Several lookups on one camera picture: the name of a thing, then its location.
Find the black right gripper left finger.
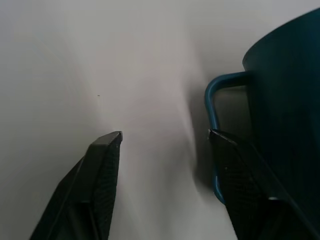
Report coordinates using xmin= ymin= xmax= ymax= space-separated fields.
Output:
xmin=29 ymin=130 xmax=124 ymax=240

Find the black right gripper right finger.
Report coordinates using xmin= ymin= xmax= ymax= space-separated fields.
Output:
xmin=208 ymin=128 xmax=316 ymax=240

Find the dark teal mug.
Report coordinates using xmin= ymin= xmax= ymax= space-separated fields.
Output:
xmin=204 ymin=7 xmax=320 ymax=240

